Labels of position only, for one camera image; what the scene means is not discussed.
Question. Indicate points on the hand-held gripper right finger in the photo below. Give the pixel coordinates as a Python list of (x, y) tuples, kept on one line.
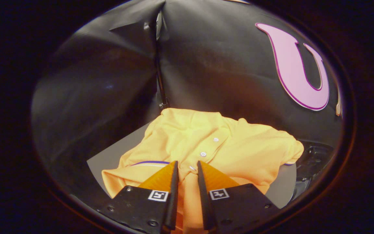
[(235, 204)]

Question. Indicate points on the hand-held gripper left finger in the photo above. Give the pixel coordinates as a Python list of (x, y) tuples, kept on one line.
[(141, 208)]

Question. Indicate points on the orange polo shirt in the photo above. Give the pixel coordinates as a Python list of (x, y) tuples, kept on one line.
[(187, 136)]

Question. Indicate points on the beige and black cabinet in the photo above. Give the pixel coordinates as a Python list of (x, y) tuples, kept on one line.
[(109, 159)]

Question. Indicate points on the black backdrop stand pole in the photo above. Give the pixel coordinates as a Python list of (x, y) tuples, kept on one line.
[(161, 84)]

